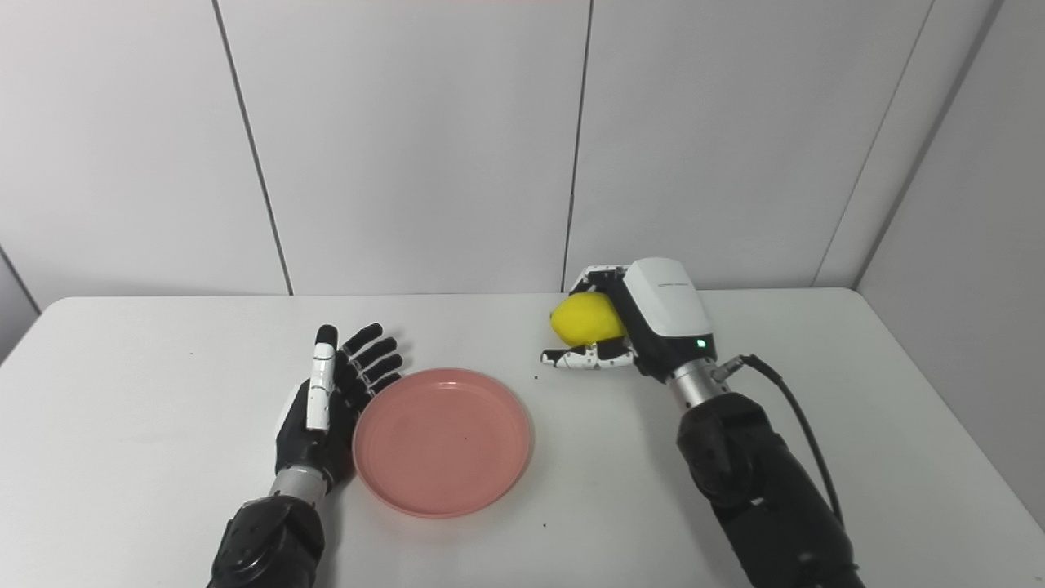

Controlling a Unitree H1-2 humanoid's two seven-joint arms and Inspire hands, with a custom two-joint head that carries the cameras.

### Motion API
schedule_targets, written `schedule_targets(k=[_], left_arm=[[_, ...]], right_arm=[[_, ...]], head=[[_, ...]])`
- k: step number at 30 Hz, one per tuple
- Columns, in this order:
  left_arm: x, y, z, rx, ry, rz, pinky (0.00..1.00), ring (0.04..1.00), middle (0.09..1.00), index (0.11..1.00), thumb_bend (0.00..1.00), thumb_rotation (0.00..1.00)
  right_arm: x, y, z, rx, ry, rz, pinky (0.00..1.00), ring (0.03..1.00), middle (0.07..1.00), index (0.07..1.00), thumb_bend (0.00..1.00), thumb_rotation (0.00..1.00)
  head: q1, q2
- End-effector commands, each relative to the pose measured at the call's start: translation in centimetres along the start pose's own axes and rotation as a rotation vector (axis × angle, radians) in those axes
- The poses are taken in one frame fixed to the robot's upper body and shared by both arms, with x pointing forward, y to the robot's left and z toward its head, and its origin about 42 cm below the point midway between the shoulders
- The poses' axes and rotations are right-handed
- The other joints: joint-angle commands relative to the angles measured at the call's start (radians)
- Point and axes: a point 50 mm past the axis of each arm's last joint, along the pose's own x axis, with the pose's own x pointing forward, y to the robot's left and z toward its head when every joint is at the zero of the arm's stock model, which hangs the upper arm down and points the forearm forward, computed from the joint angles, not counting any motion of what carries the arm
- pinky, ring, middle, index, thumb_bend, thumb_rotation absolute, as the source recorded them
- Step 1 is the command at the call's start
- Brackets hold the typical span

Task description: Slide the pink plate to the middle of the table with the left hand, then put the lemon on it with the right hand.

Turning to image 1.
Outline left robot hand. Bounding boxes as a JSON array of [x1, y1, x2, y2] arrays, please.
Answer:
[[275, 323, 404, 492]]

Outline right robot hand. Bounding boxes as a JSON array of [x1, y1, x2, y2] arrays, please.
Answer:
[[540, 257, 718, 383]]

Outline yellow lemon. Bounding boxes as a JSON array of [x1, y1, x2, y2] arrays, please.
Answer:
[[549, 292, 628, 347]]

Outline pink round plate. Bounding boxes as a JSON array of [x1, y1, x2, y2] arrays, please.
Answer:
[[352, 367, 535, 519]]

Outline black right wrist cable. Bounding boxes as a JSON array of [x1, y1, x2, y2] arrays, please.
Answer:
[[710, 354, 845, 528]]

